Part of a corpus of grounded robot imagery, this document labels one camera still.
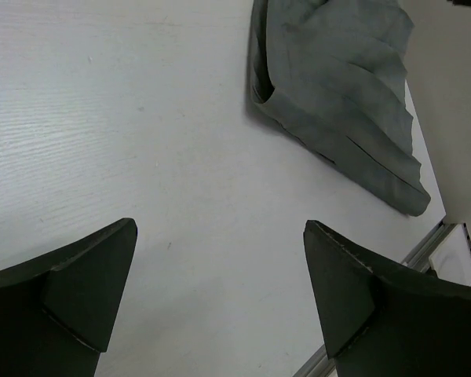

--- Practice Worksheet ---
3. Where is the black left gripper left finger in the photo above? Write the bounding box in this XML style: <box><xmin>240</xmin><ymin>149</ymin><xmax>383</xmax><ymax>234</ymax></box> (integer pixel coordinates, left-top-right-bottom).
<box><xmin>0</xmin><ymin>218</ymin><xmax>137</xmax><ymax>376</ymax></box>

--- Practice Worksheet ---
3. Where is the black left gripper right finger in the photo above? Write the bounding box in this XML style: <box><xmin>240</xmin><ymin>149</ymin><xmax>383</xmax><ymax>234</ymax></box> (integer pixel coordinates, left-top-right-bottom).
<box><xmin>304</xmin><ymin>221</ymin><xmax>471</xmax><ymax>376</ymax></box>

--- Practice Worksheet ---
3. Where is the grey pleated skirt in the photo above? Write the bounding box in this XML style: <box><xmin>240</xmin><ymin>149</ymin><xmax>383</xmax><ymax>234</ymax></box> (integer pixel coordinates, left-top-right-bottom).
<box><xmin>248</xmin><ymin>1</ymin><xmax>430</xmax><ymax>217</ymax></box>

